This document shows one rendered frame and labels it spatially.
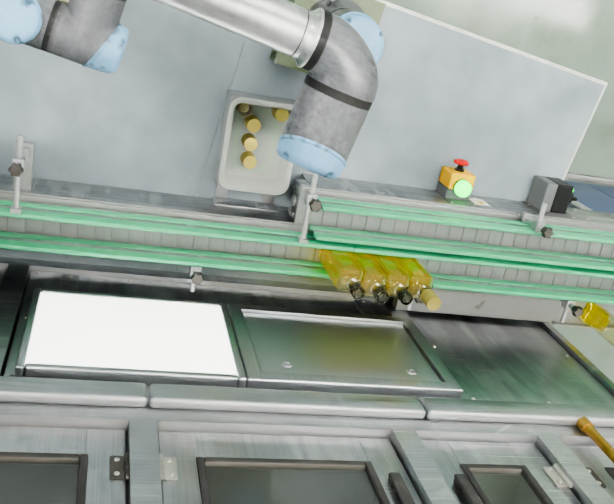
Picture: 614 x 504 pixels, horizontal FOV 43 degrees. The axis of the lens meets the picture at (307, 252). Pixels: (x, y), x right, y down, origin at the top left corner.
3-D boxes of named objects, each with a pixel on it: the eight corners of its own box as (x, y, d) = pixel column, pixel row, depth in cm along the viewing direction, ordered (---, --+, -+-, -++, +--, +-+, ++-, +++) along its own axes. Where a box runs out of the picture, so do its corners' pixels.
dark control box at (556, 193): (525, 201, 216) (539, 211, 208) (533, 173, 213) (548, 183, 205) (551, 204, 218) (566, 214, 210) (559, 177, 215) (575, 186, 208)
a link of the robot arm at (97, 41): (138, 9, 110) (61, -23, 107) (113, 82, 113) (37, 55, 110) (138, 3, 117) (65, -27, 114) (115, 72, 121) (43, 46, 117)
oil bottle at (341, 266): (317, 258, 194) (338, 295, 175) (321, 237, 192) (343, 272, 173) (338, 260, 196) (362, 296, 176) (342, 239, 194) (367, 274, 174)
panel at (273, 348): (33, 299, 172) (13, 380, 141) (34, 287, 171) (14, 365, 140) (407, 327, 196) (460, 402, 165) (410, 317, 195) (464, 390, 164)
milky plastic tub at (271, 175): (213, 177, 193) (217, 188, 186) (226, 88, 186) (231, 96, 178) (280, 186, 198) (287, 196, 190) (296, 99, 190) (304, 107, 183)
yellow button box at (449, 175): (435, 189, 208) (445, 198, 202) (442, 162, 206) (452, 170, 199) (458, 192, 210) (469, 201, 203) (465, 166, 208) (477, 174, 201)
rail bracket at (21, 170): (13, 186, 181) (0, 219, 160) (18, 115, 175) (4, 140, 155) (35, 188, 182) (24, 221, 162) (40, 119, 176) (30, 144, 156)
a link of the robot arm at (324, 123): (365, 75, 172) (375, 107, 120) (338, 137, 176) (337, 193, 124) (315, 54, 171) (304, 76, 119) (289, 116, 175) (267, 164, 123)
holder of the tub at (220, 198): (210, 197, 196) (214, 207, 189) (227, 89, 186) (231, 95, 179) (276, 205, 200) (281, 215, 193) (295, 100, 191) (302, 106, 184)
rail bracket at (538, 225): (515, 219, 203) (540, 237, 191) (523, 192, 200) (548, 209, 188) (528, 221, 204) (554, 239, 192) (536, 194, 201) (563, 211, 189)
